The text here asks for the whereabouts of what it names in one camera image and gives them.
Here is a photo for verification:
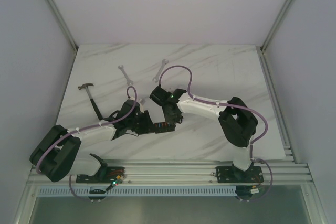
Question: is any silver open-end wrench right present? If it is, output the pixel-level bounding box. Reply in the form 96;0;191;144
152;59;169;83

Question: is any small claw hammer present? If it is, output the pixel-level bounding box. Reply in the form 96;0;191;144
78;83;103;120

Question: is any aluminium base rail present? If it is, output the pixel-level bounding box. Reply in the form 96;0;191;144
27;158;314;187

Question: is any slotted grey cable duct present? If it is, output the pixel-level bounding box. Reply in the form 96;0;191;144
37;185;237;197

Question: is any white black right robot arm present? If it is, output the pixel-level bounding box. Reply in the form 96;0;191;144
150;86;258;182

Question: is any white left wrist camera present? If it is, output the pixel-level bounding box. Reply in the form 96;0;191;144
138;98;146;112

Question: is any aluminium frame rail right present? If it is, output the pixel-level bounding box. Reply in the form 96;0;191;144
260;0;295;53

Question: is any aluminium frame post left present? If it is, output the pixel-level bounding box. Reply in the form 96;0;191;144
45;0;79;53

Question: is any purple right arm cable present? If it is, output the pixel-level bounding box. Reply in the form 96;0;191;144
158;65;274;204

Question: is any silver open-end wrench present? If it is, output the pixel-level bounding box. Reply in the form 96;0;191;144
118;65;133;86
152;59;169;83

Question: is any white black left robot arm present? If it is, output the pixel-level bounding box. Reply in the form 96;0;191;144
29;99;157;183

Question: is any silver open-end wrench left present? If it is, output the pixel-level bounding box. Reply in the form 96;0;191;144
118;65;133;86

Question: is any black fuse box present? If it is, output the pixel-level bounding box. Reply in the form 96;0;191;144
154;122;176;134

